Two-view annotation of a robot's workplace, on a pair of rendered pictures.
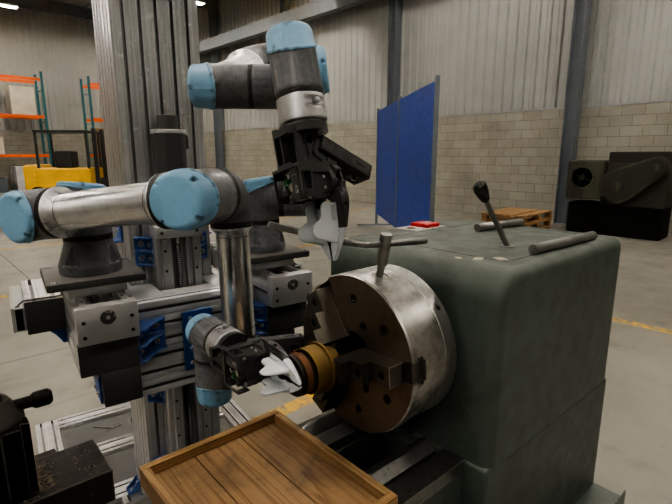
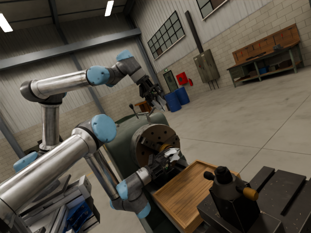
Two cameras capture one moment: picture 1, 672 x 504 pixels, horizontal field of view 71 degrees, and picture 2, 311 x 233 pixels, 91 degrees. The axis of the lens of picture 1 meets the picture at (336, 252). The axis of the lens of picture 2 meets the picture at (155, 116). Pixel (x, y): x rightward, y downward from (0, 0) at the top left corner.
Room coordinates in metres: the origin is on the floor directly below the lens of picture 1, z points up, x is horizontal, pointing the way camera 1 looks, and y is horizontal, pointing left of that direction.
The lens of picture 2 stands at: (0.53, 0.81, 1.43)
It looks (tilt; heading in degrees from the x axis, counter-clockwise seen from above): 10 degrees down; 287
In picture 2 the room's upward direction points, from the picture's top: 25 degrees counter-clockwise
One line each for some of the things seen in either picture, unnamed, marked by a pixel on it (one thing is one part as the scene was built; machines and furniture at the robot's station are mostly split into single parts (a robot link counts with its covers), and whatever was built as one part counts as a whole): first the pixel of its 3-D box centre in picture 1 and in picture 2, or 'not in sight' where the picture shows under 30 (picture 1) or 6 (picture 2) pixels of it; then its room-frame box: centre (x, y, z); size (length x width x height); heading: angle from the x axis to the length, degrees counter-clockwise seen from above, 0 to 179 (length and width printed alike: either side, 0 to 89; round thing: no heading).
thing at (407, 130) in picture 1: (398, 171); not in sight; (7.77, -1.01, 1.18); 4.12 x 0.80 x 2.35; 5
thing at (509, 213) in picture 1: (516, 223); not in sight; (8.55, -3.30, 0.22); 1.25 x 0.86 x 0.44; 136
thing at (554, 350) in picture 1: (472, 310); (135, 144); (1.17, -0.36, 1.06); 0.59 x 0.48 x 0.39; 131
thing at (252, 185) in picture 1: (262, 197); (31, 166); (1.49, 0.23, 1.33); 0.13 x 0.12 x 0.14; 93
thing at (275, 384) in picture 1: (276, 387); (175, 156); (0.75, 0.10, 1.07); 0.09 x 0.06 x 0.03; 40
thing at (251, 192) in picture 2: not in sight; (245, 192); (0.51, 0.49, 1.14); 0.04 x 0.02 x 0.02; 131
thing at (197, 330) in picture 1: (210, 336); (130, 186); (0.95, 0.27, 1.08); 0.11 x 0.08 x 0.09; 40
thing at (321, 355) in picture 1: (312, 368); (167, 152); (0.80, 0.04, 1.08); 0.09 x 0.09 x 0.09; 41
